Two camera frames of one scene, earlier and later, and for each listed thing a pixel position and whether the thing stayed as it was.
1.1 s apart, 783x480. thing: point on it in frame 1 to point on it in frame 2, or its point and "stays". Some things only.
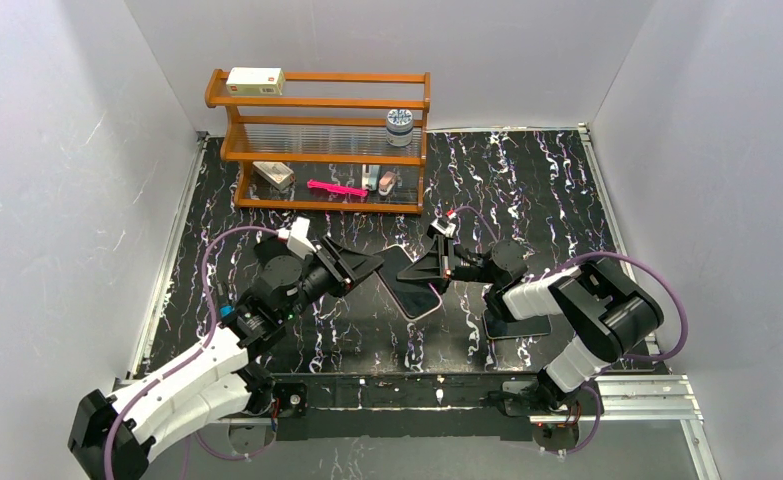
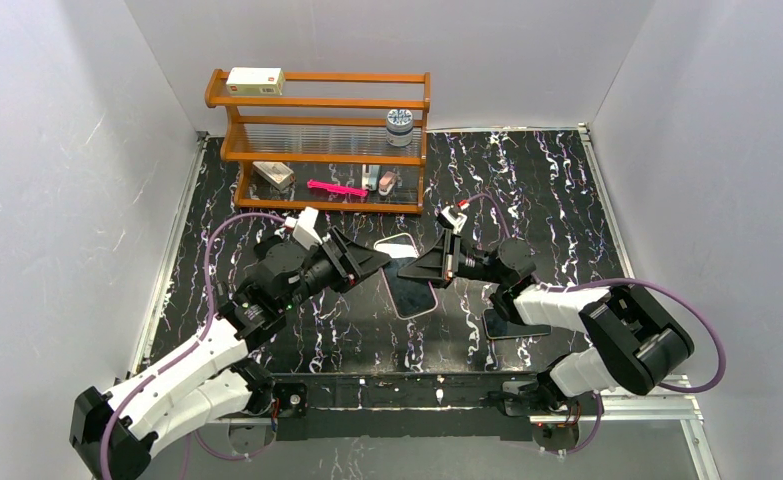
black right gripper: x=444 y=261 stays
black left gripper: x=333 y=266 stays
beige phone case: x=414 y=298 to x=401 y=246
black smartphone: x=415 y=296 stays
